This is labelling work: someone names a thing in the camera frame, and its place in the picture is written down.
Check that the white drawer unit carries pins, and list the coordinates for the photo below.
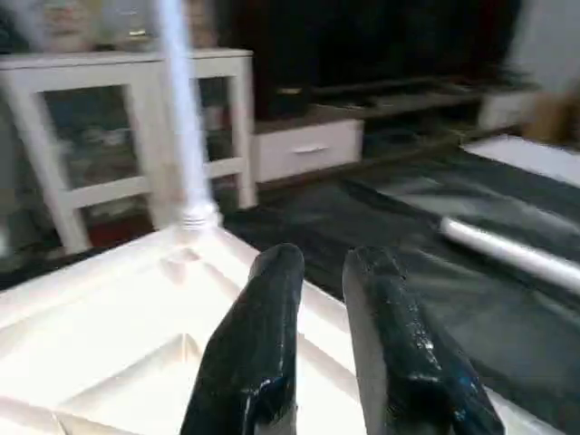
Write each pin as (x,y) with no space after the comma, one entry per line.
(304,149)

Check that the white plastic table top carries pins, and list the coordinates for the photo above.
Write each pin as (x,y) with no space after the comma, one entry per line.
(109,326)

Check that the black work mat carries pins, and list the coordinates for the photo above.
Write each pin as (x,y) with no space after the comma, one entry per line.
(453,217)

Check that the plush toy figure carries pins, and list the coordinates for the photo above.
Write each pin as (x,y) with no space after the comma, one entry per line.
(65,23)

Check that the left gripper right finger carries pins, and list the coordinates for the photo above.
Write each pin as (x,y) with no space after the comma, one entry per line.
(408,362)

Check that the white plastic table leg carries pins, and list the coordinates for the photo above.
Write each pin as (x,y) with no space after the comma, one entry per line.
(186,118)
(517,254)

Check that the white glass-door cabinet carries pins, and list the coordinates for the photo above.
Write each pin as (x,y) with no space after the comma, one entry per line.
(100,118)

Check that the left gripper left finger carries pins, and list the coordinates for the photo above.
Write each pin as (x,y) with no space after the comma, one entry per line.
(254,353)

